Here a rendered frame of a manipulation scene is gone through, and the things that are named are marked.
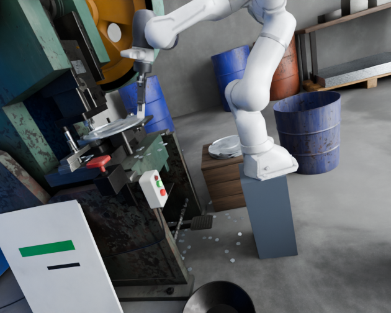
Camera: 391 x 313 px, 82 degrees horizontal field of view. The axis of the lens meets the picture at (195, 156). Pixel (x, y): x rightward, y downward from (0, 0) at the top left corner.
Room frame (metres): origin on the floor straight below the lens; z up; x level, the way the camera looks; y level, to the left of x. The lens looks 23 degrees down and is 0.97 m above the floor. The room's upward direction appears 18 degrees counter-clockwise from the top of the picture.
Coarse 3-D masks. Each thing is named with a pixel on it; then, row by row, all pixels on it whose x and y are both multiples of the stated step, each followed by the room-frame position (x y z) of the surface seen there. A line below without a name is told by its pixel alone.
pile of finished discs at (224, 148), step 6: (222, 138) 1.52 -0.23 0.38; (228, 138) 1.49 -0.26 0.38; (234, 138) 1.45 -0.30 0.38; (216, 144) 1.46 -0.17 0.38; (222, 144) 1.41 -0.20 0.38; (228, 144) 1.37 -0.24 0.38; (234, 144) 1.35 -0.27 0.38; (210, 150) 1.38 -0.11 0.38; (216, 150) 1.35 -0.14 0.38; (222, 150) 1.32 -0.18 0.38; (228, 150) 1.29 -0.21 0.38; (234, 150) 1.27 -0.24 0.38; (240, 150) 1.24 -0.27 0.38; (216, 156) 1.30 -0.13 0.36; (222, 156) 1.27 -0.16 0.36; (228, 156) 1.24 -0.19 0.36; (234, 156) 1.23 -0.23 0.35
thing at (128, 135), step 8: (144, 120) 0.99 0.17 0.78; (136, 128) 0.95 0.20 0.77; (112, 136) 1.01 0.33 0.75; (120, 136) 1.00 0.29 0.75; (128, 136) 1.03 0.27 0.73; (112, 144) 1.02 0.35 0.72; (120, 144) 1.00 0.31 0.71; (128, 144) 1.00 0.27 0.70; (136, 144) 1.06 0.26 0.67; (128, 152) 1.00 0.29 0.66
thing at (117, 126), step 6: (120, 120) 1.18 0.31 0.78; (126, 120) 1.13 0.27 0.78; (132, 120) 1.07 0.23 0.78; (138, 120) 1.02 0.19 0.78; (102, 126) 1.17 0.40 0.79; (108, 126) 1.13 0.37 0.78; (114, 126) 1.04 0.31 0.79; (120, 126) 1.01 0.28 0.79; (126, 126) 0.99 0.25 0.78; (132, 126) 0.95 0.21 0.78; (90, 132) 1.10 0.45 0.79; (96, 132) 1.07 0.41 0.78; (102, 132) 1.02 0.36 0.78; (108, 132) 0.98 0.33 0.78; (114, 132) 0.91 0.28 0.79; (84, 138) 1.01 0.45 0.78; (90, 138) 0.97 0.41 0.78; (96, 138) 0.92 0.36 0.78
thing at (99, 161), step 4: (100, 156) 0.73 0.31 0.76; (104, 156) 0.72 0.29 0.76; (108, 156) 0.71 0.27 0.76; (92, 160) 0.72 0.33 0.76; (96, 160) 0.71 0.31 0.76; (100, 160) 0.69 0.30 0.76; (104, 160) 0.69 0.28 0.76; (108, 160) 0.70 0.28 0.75; (88, 164) 0.70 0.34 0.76; (92, 164) 0.68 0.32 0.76; (96, 164) 0.68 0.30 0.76; (100, 164) 0.68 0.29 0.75; (104, 164) 0.68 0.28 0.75; (88, 168) 0.69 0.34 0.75; (100, 168) 0.70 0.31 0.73; (104, 168) 0.71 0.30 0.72
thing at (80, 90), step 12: (72, 48) 1.08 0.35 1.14; (72, 60) 1.05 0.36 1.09; (84, 60) 1.13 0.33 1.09; (84, 72) 1.09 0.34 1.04; (84, 84) 1.02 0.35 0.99; (96, 84) 1.13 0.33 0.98; (60, 96) 1.02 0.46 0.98; (72, 96) 1.01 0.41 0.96; (84, 96) 1.02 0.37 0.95; (96, 96) 1.02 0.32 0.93; (60, 108) 1.03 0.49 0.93; (72, 108) 1.02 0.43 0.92; (84, 108) 1.00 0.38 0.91
